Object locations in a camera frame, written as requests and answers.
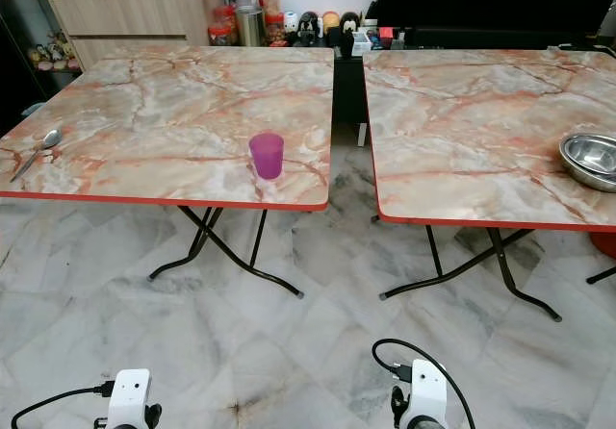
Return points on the grey-blue plastic object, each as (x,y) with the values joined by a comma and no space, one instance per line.
(31,109)

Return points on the light wooden cabinet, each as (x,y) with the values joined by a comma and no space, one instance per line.
(125,15)

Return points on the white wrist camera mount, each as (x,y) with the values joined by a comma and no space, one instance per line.
(129,398)
(427,391)

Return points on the dark display shelf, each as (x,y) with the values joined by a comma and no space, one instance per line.
(24,25)

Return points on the steel spoon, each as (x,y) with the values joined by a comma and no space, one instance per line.
(40,148)

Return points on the steel tumbler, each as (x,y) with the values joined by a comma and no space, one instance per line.
(250,27)

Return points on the black figurine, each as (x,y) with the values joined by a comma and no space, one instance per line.
(347,33)

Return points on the yellow figurine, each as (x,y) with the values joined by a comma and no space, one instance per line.
(331,20)

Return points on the dark round figurine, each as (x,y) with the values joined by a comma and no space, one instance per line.
(309,25)

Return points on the red plastic object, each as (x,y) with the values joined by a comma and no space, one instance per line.
(603,244)

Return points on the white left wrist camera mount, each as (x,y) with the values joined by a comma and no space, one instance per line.
(129,398)

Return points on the marble-pattern folding table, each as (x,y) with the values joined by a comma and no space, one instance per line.
(173,107)
(462,131)

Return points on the purple plastic cup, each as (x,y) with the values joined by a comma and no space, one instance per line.
(266,157)

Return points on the large steel bowl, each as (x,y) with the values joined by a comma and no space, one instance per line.
(589,164)

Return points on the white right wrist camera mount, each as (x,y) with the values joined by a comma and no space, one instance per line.
(427,391)

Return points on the white panda figurine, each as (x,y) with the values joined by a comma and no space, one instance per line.
(291,22)

